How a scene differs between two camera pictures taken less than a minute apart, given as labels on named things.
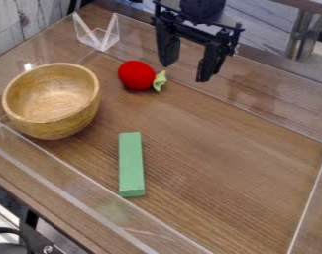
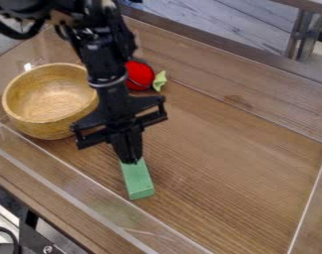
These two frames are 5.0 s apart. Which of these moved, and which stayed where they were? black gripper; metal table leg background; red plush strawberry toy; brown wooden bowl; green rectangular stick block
Moved: green rectangular stick block; black gripper
Stayed: red plush strawberry toy; brown wooden bowl; metal table leg background
